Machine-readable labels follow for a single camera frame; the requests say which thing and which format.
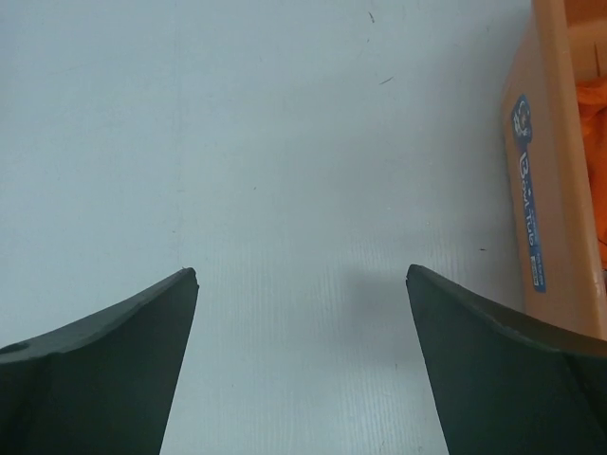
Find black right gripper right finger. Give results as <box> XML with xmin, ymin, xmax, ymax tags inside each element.
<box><xmin>406</xmin><ymin>264</ymin><xmax>606</xmax><ymax>454</ymax></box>

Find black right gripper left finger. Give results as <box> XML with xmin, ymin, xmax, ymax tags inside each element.
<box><xmin>1</xmin><ymin>268</ymin><xmax>198</xmax><ymax>454</ymax></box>

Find orange plastic tub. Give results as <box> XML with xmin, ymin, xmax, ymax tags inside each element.
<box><xmin>502</xmin><ymin>1</ymin><xmax>606</xmax><ymax>339</ymax></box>

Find orange t shirt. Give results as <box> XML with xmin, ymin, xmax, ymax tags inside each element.
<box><xmin>576</xmin><ymin>77</ymin><xmax>606</xmax><ymax>269</ymax></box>

